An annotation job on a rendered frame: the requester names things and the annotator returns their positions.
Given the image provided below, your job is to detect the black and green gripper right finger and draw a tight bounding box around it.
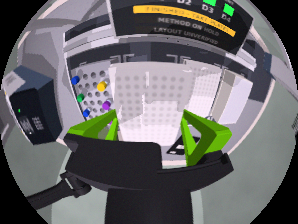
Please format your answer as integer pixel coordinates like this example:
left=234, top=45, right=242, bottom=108
left=180, top=109, right=232, bottom=166

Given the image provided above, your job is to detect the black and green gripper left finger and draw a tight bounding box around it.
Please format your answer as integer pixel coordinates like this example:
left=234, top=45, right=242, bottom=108
left=67, top=109, right=119, bottom=140

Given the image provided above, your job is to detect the black rectangular pad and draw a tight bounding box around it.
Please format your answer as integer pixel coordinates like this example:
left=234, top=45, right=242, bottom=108
left=166, top=135, right=200, bottom=155

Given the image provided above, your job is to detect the white rectangular block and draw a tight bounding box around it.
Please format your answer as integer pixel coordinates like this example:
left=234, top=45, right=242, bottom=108
left=209, top=69, right=253, bottom=124

